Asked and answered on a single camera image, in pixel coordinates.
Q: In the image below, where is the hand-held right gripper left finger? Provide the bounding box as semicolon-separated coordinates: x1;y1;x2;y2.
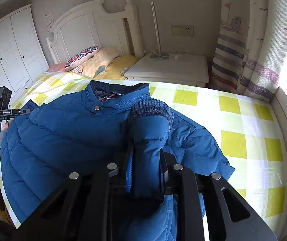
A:
15;141;135;241

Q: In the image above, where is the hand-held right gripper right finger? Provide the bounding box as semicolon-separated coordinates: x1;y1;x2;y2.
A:
158;149;278;241

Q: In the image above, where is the blue quilted jacket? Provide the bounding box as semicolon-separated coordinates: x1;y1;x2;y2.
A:
0;80;236;241

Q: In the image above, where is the white wardrobe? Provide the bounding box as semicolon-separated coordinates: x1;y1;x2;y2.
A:
0;4;49;131

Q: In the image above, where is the pink cloth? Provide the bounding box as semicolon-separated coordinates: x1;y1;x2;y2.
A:
46;63;68;73

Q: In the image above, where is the colourful patterned pillow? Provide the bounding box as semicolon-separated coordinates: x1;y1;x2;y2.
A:
64;46;101;71

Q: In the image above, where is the yellow checked bed sheet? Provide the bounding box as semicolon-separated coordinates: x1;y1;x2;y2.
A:
0;71;287;234

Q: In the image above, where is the peach printed pillow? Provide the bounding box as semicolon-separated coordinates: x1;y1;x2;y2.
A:
77;48;121;79

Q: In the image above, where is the white wooden bed headboard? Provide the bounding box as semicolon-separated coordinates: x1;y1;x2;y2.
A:
46;0;144;66

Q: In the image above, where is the yellow printed pillow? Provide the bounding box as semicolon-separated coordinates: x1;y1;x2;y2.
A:
94;55;137;81

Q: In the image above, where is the white nightstand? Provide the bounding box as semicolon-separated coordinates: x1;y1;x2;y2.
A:
123;53;210;88

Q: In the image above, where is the white slim lamp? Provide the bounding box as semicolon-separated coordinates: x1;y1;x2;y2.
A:
150;1;169;60

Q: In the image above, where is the sailboat print curtain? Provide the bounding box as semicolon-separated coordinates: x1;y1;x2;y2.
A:
209;0;287;102

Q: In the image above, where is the white cable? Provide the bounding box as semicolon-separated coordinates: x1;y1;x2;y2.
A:
143;46;160;59

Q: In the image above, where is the beige wall socket panel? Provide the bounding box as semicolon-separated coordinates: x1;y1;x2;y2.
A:
171;24;194;36

